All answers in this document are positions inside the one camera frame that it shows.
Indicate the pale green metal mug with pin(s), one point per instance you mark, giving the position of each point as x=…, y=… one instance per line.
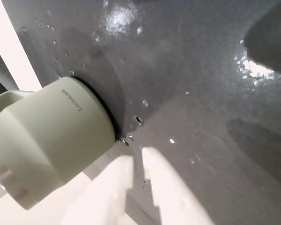
x=49, y=140

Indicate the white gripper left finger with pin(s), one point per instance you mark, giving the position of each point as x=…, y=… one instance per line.
x=107, y=192

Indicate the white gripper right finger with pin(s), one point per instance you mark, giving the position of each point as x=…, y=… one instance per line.
x=171, y=192

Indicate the black table mat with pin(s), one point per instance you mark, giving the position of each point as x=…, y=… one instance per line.
x=178, y=70

